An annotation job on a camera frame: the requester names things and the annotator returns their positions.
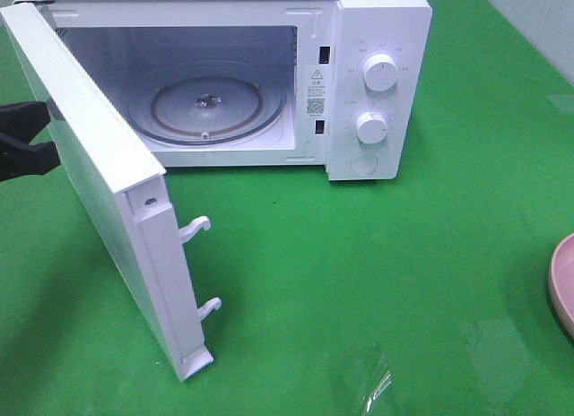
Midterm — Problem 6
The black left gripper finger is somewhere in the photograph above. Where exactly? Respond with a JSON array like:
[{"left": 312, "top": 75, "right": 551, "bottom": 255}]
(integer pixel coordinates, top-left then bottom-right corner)
[
  {"left": 1, "top": 142, "right": 60, "bottom": 181},
  {"left": 1, "top": 101, "right": 50, "bottom": 143}
]

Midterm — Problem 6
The white microwave door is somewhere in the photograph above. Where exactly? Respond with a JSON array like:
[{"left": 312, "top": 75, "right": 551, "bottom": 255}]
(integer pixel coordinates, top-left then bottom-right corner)
[{"left": 1, "top": 3, "right": 222, "bottom": 380}]

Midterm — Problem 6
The white microwave knob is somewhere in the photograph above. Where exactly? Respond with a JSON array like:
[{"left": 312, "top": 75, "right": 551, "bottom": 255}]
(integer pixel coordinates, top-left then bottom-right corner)
[
  {"left": 355, "top": 112, "right": 388, "bottom": 144},
  {"left": 362, "top": 53, "right": 398, "bottom": 91}
]

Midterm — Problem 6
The pink plate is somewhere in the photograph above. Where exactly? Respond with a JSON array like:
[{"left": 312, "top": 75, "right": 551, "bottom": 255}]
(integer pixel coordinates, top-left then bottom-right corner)
[{"left": 548, "top": 234, "right": 574, "bottom": 338}]

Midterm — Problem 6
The glass microwave turntable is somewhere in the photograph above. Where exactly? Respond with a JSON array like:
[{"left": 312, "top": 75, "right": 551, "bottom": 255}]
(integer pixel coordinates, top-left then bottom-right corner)
[{"left": 127, "top": 75, "right": 286, "bottom": 146}]

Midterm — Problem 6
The white warning label sticker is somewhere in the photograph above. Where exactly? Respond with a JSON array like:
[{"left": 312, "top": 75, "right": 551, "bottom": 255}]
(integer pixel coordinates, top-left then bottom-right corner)
[{"left": 303, "top": 65, "right": 328, "bottom": 117}]

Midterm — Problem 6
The white microwave oven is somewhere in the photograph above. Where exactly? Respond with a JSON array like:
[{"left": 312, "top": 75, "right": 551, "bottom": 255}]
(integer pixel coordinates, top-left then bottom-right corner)
[{"left": 9, "top": 0, "right": 432, "bottom": 180}]

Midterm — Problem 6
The round microwave door button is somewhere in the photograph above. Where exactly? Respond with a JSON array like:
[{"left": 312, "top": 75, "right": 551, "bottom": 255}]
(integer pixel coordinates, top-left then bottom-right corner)
[{"left": 351, "top": 153, "right": 378, "bottom": 175}]

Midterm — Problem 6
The clear tape patch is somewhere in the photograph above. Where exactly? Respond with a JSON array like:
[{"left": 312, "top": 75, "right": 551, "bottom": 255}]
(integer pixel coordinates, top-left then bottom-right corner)
[
  {"left": 461, "top": 317, "right": 530, "bottom": 408},
  {"left": 326, "top": 343, "right": 394, "bottom": 412}
]

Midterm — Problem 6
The clear tape patch far right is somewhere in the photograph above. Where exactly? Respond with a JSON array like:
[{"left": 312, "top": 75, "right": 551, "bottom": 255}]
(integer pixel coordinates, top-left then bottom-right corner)
[{"left": 461, "top": 317, "right": 530, "bottom": 408}]

